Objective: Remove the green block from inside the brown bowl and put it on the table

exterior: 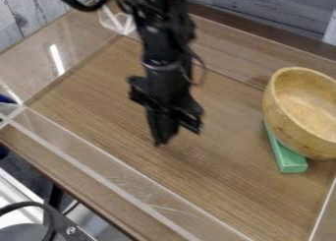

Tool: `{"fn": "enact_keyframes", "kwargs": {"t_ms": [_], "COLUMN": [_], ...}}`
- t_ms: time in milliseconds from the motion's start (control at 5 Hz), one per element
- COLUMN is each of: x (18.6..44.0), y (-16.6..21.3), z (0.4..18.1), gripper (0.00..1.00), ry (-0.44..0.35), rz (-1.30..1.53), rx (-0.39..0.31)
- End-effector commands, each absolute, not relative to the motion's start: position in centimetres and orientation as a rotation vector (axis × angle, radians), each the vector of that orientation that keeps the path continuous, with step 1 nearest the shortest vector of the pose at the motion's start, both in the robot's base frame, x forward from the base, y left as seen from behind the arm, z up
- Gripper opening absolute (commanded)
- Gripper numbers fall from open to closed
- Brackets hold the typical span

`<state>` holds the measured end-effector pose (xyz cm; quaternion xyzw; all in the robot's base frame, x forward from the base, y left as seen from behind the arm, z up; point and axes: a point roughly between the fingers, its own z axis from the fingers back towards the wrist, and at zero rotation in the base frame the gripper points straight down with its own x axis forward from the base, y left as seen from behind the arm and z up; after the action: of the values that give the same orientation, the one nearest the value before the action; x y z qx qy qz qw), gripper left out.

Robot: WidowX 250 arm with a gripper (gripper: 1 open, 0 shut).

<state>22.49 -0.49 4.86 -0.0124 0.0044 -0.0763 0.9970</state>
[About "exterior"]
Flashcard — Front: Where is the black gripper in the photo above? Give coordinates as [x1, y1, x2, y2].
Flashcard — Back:
[127, 59, 204, 145]

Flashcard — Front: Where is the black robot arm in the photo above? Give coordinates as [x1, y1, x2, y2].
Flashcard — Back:
[60, 0, 206, 146]

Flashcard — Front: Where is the brown wooden bowl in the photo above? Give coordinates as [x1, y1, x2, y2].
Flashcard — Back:
[263, 67, 336, 160]

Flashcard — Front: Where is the green rectangular block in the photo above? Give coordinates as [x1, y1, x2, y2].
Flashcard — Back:
[264, 124, 308, 174]

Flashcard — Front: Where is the black table leg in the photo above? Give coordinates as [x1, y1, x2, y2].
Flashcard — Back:
[48, 185, 64, 210]

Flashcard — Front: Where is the blue object at edge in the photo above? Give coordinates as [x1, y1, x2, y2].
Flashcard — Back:
[0, 93, 18, 104]

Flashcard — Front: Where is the clear acrylic barrier wall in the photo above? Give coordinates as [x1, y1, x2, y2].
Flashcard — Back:
[0, 7, 336, 241]

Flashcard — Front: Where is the clear acrylic corner bracket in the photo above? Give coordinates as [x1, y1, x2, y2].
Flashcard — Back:
[99, 5, 135, 35]

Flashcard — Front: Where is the black cable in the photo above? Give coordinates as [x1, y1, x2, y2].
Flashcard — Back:
[0, 201, 56, 241]

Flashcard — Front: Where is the black metal bracket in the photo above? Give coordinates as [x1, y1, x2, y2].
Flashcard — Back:
[42, 205, 98, 241]

